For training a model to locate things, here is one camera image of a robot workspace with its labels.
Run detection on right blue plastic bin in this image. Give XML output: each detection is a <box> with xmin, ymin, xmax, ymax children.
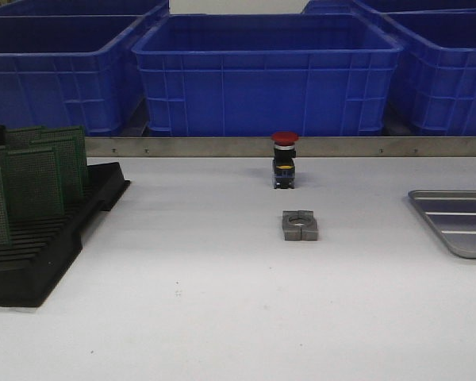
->
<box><xmin>383</xmin><ymin>12</ymin><xmax>476</xmax><ymax>137</ymax></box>

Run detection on far right blue bin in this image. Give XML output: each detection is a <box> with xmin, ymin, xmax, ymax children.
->
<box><xmin>302</xmin><ymin>0</ymin><xmax>476</xmax><ymax>14</ymax></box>

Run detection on black slotted board rack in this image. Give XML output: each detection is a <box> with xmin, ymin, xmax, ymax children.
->
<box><xmin>0</xmin><ymin>125</ymin><xmax>130</xmax><ymax>307</ymax></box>

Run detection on silver metal tray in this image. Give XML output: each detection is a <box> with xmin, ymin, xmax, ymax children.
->
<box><xmin>408</xmin><ymin>190</ymin><xmax>476</xmax><ymax>260</ymax></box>

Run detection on blue plastic bin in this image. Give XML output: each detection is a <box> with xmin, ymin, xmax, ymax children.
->
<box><xmin>383</xmin><ymin>12</ymin><xmax>476</xmax><ymax>137</ymax></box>
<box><xmin>0</xmin><ymin>15</ymin><xmax>146</xmax><ymax>136</ymax></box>
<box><xmin>133</xmin><ymin>14</ymin><xmax>402</xmax><ymax>137</ymax></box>

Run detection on grey metal clamp block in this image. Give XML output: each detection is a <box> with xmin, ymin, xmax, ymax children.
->
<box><xmin>282</xmin><ymin>210</ymin><xmax>319</xmax><ymax>241</ymax></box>

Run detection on left blue plastic bin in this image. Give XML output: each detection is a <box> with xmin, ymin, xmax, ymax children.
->
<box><xmin>0</xmin><ymin>15</ymin><xmax>146</xmax><ymax>136</ymax></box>

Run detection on red emergency stop button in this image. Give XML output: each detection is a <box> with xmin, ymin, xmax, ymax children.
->
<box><xmin>271</xmin><ymin>132</ymin><xmax>299</xmax><ymax>189</ymax></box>

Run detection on green perforated circuit board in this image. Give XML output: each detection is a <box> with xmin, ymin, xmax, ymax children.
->
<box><xmin>6</xmin><ymin>147</ymin><xmax>64</xmax><ymax>221</ymax></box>

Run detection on far left blue bin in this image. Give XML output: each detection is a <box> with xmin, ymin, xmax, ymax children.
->
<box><xmin>0</xmin><ymin>0</ymin><xmax>169</xmax><ymax>17</ymax></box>

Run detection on centre blue plastic bin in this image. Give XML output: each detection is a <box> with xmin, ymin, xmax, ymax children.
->
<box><xmin>133</xmin><ymin>14</ymin><xmax>402</xmax><ymax>137</ymax></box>

